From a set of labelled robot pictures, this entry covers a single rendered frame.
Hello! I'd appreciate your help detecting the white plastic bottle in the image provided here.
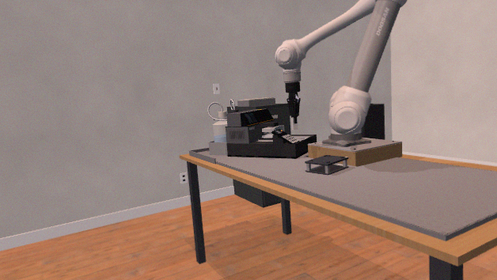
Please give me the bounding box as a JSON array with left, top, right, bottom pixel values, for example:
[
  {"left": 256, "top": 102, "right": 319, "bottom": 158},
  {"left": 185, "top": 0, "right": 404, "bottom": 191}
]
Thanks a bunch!
[{"left": 213, "top": 112, "right": 227, "bottom": 142}]

